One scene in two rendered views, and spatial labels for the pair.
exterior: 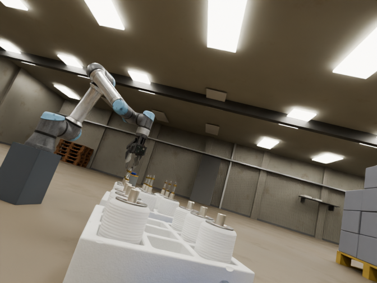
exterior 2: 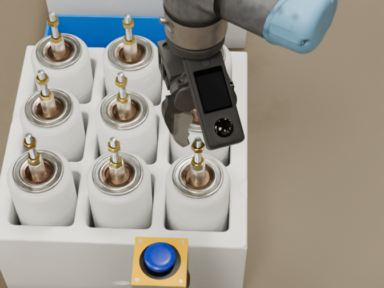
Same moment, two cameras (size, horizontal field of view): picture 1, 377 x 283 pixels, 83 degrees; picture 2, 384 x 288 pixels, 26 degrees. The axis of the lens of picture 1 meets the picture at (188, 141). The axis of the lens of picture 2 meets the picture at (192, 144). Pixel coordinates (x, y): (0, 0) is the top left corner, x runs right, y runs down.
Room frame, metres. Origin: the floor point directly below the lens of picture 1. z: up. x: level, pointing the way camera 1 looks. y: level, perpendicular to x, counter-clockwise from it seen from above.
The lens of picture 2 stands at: (1.93, 0.47, 1.28)
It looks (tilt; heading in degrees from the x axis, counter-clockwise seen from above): 55 degrees down; 197
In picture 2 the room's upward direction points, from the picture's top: straight up
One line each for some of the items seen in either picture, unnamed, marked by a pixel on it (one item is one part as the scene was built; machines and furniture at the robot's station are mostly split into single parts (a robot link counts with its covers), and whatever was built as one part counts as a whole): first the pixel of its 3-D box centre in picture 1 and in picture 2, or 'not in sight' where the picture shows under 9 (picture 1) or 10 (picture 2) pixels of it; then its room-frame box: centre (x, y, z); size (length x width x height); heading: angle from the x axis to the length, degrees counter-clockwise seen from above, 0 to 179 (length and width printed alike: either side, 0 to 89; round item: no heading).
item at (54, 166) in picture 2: not in sight; (38, 171); (1.34, 0.06, 0.25); 0.08 x 0.08 x 0.01
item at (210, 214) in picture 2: not in sight; (197, 208); (1.28, 0.29, 0.16); 0.10 x 0.10 x 0.18
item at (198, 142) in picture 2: not in sight; (198, 154); (1.28, 0.29, 0.31); 0.01 x 0.01 x 0.08
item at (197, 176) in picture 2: not in sight; (198, 171); (1.28, 0.29, 0.26); 0.02 x 0.02 x 0.03
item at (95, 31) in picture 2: not in sight; (126, 58); (0.94, 0.04, 0.06); 0.30 x 0.11 x 0.12; 105
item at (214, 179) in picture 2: not in sight; (198, 176); (1.28, 0.29, 0.25); 0.08 x 0.08 x 0.01
